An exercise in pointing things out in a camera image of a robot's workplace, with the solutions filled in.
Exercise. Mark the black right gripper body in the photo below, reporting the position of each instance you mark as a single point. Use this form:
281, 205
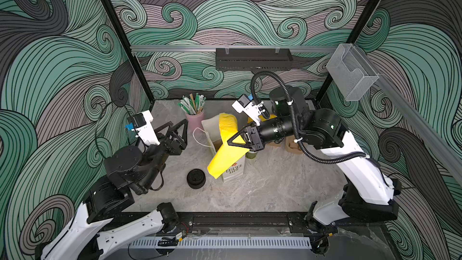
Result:
272, 130

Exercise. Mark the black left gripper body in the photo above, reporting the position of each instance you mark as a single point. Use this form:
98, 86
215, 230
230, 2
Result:
171, 148

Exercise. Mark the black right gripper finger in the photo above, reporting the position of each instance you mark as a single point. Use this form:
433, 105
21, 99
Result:
244, 145
242, 136

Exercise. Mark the yellow paper napkin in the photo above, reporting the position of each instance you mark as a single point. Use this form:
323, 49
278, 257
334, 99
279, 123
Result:
225, 144

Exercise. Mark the white green paper bag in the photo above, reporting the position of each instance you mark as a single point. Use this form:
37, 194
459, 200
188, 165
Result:
223, 151

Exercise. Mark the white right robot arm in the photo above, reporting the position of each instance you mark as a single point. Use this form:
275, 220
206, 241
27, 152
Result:
368, 195

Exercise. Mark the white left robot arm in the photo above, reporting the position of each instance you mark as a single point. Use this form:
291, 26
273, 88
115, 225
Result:
130, 172

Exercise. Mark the stack of green paper cups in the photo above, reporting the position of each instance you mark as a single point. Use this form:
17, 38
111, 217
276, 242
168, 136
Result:
251, 155

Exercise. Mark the pink holder cup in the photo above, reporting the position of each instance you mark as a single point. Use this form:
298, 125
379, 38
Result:
195, 121

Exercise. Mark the brown pulp cup carrier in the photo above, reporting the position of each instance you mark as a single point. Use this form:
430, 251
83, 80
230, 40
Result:
293, 148

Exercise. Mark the stack of black cup lids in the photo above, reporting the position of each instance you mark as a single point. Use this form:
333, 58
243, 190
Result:
196, 178

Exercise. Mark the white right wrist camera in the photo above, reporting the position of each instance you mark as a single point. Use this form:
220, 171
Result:
252, 108

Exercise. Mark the black cage frame post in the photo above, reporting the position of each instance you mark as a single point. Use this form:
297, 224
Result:
113, 18

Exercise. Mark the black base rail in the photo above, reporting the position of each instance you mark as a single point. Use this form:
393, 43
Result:
292, 222

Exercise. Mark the black wall shelf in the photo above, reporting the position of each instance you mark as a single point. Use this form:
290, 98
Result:
253, 60

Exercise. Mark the aluminium wall rail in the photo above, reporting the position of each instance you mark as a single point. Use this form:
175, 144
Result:
213, 48

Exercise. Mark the clear acrylic wall pocket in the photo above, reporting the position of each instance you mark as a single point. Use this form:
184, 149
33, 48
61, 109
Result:
352, 71

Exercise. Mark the white slotted cable duct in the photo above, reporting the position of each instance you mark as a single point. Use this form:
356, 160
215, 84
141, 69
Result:
227, 243

